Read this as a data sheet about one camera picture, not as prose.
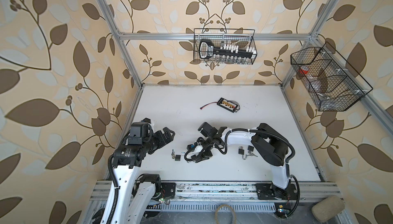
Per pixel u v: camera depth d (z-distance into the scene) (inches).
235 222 26.7
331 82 28.9
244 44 37.1
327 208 26.4
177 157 33.3
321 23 33.1
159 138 24.7
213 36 35.7
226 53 33.3
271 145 20.0
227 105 42.4
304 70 34.4
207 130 29.0
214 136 27.8
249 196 29.1
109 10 32.3
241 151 34.1
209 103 43.0
